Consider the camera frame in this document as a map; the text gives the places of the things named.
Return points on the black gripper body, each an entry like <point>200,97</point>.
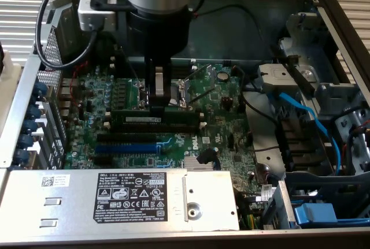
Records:
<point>159,32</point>

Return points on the green RAM stick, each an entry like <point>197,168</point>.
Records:
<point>130,114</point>

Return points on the RAM slot white clips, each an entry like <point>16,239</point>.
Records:
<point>108,114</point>
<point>182,63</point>
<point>156,129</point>
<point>182,71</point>

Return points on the CPU socket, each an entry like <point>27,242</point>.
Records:
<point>177,93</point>

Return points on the metal locking lever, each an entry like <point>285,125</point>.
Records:
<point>202,94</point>
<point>136,77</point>

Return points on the long black expansion slot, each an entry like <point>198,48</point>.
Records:
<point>127,138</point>

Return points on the blue expansion slot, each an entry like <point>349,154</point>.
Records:
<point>127,148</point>

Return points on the metal socket cover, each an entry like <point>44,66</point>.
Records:
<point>212,72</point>

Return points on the green Dell motherboard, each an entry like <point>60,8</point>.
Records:
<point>219,122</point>

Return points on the round coin cell battery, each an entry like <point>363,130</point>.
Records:
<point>222,76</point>

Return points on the black SATA plug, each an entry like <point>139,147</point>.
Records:
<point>206,156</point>

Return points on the silver finned heatsink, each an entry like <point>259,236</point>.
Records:
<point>199,163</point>

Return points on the short black expansion slot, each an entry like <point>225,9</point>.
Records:
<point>102,161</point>

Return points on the open grey PC case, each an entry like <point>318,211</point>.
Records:
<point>245,35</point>

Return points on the blue card retention clip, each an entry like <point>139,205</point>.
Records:
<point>25,142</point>
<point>40,90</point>
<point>34,111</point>
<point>29,126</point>
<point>20,156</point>

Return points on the silver power supply unit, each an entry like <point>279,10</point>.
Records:
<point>72,202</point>

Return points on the black plastic bar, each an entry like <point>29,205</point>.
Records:
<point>302,78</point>

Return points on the black finned shroud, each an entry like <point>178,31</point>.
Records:
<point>300,142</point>

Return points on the grey metal disk bay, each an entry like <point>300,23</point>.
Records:
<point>306,46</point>

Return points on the dark drive cage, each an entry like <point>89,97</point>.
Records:
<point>318,179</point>

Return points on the blue plastic latch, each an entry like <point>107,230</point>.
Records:
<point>315,214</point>

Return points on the black camera bracket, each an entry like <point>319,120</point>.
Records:
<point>99,2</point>

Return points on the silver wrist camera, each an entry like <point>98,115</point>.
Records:
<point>86,18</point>

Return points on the silver drive bracket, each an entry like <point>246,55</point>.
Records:
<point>277,75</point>

